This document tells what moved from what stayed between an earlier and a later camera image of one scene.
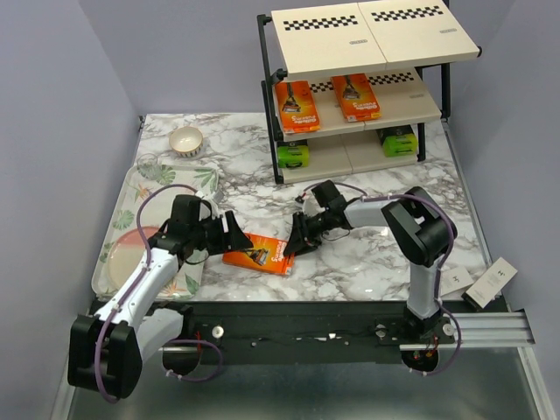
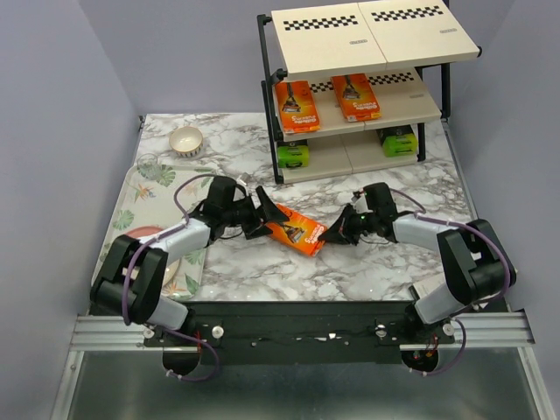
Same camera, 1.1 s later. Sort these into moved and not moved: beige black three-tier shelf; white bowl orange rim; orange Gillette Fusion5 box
Moved: orange Gillette Fusion5 box
Not moved: white bowl orange rim; beige black three-tier shelf
